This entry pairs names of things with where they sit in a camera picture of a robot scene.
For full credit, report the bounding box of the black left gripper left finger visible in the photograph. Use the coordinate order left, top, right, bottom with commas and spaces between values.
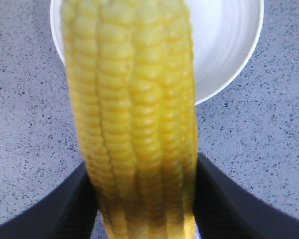
0, 163, 98, 239

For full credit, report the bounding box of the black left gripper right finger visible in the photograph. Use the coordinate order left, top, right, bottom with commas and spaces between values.
194, 153, 299, 239

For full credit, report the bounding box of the orange-yellow corn cob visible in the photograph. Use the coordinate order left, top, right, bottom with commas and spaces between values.
61, 0, 197, 239

